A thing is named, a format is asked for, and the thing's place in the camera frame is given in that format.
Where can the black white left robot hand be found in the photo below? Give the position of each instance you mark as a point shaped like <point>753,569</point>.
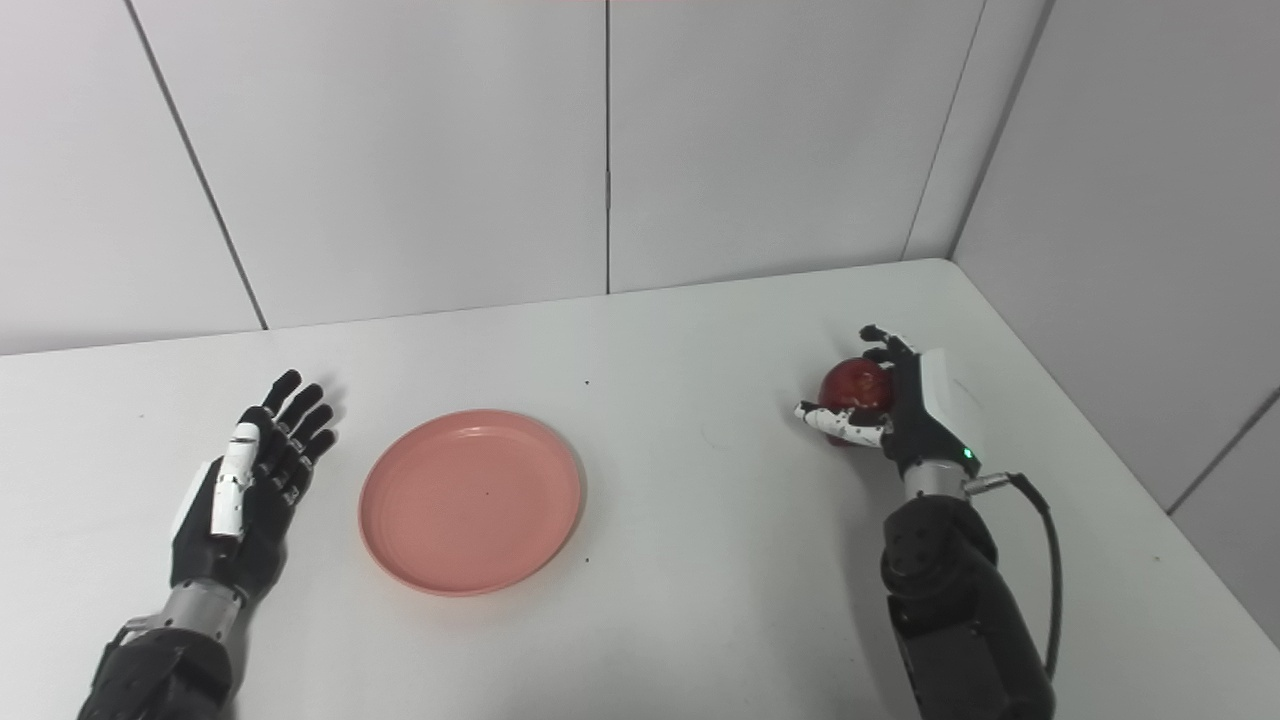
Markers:
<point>225,545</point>

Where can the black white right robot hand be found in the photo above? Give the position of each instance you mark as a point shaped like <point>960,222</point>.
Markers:
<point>925,420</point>

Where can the red apple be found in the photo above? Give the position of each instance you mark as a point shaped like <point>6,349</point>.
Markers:
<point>855,385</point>

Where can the pink round plate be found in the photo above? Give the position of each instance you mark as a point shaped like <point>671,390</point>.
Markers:
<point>470,502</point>

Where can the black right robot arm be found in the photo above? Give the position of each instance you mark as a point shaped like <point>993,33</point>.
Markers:
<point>955,600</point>

